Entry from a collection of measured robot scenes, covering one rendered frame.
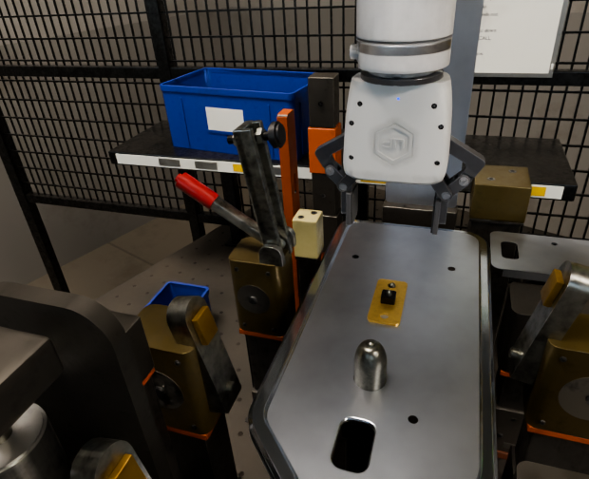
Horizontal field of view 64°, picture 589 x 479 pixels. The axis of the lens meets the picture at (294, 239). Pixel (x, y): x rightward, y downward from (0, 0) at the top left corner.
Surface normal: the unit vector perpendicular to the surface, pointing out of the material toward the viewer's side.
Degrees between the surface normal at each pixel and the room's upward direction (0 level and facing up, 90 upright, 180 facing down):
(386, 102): 86
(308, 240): 90
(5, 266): 90
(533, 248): 0
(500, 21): 90
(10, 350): 0
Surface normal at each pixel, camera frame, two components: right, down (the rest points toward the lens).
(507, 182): -0.06, -0.85
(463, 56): -0.31, 0.51
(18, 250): 0.78, 0.28
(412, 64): 0.02, 0.52
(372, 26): -0.76, 0.38
